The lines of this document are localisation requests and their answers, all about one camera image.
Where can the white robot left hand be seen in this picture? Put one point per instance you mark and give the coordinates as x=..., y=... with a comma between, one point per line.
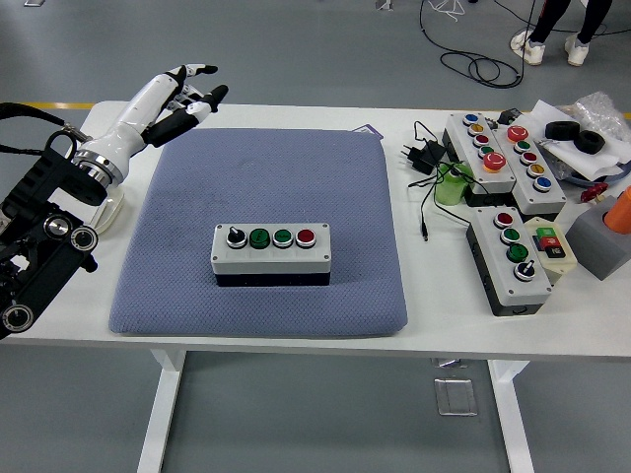
x=138, y=108

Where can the white paper sheet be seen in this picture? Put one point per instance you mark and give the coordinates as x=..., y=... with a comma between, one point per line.
x=572, y=155

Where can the green plastic cylinder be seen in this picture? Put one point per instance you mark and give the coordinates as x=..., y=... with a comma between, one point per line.
x=448, y=192

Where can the beige tray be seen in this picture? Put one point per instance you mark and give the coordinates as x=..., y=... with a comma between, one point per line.
x=111, y=209

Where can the blue plastic basin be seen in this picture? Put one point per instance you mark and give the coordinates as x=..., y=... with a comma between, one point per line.
x=584, y=181

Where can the cream three-button switch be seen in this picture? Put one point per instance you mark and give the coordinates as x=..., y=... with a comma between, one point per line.
x=557, y=261

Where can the white table leg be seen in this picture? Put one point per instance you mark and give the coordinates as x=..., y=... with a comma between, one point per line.
x=512, y=419
x=160, y=419

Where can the metal floor socket plate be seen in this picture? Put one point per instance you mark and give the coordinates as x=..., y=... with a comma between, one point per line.
x=456, y=396
x=448, y=363

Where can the black power adapter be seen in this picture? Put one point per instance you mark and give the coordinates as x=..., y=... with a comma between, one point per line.
x=424, y=156

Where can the clear bubble wrap bag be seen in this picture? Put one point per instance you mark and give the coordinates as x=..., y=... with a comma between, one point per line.
x=599, y=111

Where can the grey block holder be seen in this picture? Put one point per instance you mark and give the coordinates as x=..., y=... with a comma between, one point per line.
x=596, y=246

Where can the person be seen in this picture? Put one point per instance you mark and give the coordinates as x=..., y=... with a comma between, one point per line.
x=547, y=15

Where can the grey four-button control box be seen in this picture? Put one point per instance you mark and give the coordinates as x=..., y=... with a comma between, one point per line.
x=522, y=290
x=271, y=258

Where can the blue-grey padded mat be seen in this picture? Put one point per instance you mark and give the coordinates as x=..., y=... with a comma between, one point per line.
x=320, y=305

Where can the small black device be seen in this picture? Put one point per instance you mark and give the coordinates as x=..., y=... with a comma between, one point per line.
x=508, y=117

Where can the grey five-button control box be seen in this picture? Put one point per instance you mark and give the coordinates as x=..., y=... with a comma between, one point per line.
x=542, y=197
x=495, y=160

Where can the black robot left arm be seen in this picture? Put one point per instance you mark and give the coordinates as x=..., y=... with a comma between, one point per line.
x=39, y=246

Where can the orange cylinder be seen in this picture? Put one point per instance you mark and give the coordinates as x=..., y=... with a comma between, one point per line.
x=622, y=212

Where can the red valve knob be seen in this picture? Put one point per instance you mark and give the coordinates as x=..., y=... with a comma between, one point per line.
x=594, y=191

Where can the purple and white card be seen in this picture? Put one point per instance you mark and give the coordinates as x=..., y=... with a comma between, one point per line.
x=372, y=130

